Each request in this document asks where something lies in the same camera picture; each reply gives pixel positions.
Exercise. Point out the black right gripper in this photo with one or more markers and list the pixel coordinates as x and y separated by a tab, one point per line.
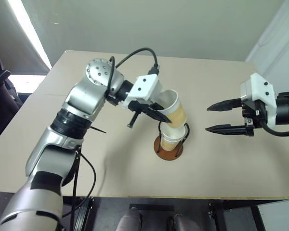
251	115

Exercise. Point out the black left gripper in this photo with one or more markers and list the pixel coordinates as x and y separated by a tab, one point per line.
140	108

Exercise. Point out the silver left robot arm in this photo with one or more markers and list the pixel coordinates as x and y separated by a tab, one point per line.
84	96

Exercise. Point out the black zip tie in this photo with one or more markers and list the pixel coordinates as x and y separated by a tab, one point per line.
98	130

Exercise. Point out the black metal table leg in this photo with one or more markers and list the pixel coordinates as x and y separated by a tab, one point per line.
84	214
258	219
215	216

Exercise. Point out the dark rounded shape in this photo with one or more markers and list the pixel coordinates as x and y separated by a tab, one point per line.
130	221
181	223

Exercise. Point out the dark office chair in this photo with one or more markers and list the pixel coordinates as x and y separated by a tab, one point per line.
2	106

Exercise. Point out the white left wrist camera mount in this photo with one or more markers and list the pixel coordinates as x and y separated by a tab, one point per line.
143	87

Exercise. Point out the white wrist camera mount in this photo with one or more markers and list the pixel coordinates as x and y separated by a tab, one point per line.
143	87
261	91

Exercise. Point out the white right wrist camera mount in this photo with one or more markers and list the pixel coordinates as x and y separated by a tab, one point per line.
261	91

